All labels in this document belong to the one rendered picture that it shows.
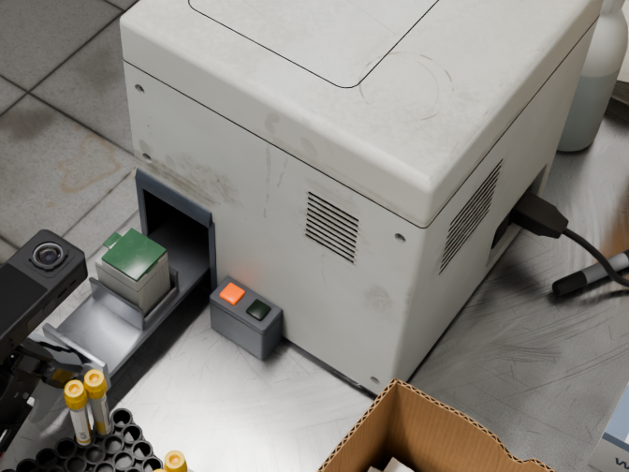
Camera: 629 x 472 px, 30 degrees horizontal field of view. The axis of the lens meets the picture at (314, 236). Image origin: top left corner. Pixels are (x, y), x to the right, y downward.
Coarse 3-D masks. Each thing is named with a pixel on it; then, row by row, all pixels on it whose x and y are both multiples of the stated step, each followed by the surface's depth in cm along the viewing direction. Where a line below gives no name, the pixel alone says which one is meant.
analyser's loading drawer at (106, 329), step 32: (160, 224) 107; (192, 224) 107; (192, 256) 105; (96, 288) 100; (192, 288) 104; (64, 320) 101; (96, 320) 101; (128, 320) 101; (160, 320) 101; (96, 352) 99; (128, 352) 99
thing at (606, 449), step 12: (624, 396) 96; (624, 408) 96; (612, 420) 95; (624, 420) 95; (612, 432) 94; (624, 432) 94; (600, 444) 96; (612, 444) 95; (624, 444) 94; (600, 456) 97; (612, 456) 96; (624, 456) 95; (600, 468) 99; (612, 468) 98; (624, 468) 97
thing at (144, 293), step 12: (96, 264) 98; (108, 264) 97; (156, 264) 97; (108, 276) 98; (120, 276) 97; (144, 276) 96; (156, 276) 98; (168, 276) 100; (120, 288) 98; (132, 288) 97; (144, 288) 97; (156, 288) 100; (168, 288) 102; (132, 300) 98; (144, 300) 98; (156, 300) 101; (144, 312) 100
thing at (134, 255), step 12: (132, 228) 98; (108, 240) 98; (120, 240) 98; (132, 240) 98; (144, 240) 98; (108, 252) 97; (120, 252) 97; (132, 252) 97; (144, 252) 97; (156, 252) 97; (120, 264) 96; (132, 264) 96; (144, 264) 96; (132, 276) 95
